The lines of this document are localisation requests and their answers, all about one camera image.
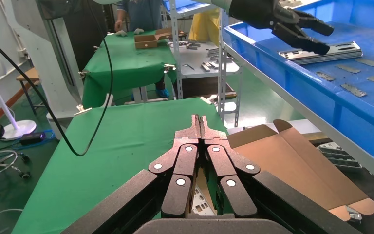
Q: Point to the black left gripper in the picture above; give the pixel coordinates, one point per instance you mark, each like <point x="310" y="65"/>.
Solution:
<point x="258" y="13"/>

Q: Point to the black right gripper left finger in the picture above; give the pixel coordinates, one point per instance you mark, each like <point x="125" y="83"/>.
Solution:
<point x="177" y="181"/>

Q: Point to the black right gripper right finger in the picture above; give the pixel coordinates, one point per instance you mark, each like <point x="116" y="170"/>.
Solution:
<point x="229" y="181"/>

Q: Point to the open brown cardboard box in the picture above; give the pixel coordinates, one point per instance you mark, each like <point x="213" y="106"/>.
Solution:
<point x="287" y="155"/>

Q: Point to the blue plastic tray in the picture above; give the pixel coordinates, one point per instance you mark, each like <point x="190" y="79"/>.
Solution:
<point x="319" y="97"/>

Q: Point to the small open cardboard box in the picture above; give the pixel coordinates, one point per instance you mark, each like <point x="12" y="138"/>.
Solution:
<point x="148" y="41"/>

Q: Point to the green table cloth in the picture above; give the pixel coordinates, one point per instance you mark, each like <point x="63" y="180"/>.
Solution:
<point x="109" y="155"/>

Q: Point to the silver spring clamp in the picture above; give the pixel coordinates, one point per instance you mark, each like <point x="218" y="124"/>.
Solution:
<point x="169" y="68"/>
<point x="83" y="74"/>
<point x="83" y="109"/>
<point x="210" y="99"/>

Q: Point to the yellow plastic sheet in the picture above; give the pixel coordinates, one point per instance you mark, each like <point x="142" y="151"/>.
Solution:
<point x="206" y="29"/>

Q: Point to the metal plate stack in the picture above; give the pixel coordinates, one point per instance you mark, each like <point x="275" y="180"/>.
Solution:
<point x="338" y="156"/>

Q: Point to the grey steel shelving rack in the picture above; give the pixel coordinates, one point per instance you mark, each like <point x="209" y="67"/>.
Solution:
<point x="195" y="58"/>

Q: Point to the blue storage bin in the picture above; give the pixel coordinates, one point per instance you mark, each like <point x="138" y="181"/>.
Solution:
<point x="187" y="6"/>

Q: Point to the green cloth covered table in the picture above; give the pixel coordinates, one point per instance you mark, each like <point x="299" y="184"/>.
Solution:
<point x="125" y="64"/>

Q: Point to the black power adapter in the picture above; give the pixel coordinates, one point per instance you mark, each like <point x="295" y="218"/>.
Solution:
<point x="32" y="138"/>

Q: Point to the grey work glove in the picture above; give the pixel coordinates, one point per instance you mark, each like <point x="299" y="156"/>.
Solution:
<point x="121" y="33"/>
<point x="138" y="31"/>

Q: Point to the white robot torso column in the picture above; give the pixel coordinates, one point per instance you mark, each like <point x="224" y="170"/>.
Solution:
<point x="54" y="64"/>

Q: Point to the person in blue coat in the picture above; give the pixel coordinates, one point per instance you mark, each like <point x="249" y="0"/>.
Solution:
<point x="142" y="13"/>

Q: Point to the small wooden table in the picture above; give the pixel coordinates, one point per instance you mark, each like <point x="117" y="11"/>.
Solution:
<point x="29" y="75"/>

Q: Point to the small metal bracket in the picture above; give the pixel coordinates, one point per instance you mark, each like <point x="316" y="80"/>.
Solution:
<point x="353" y="214"/>

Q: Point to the white pedestal fan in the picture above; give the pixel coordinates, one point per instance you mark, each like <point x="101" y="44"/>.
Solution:
<point x="20" y="129"/>

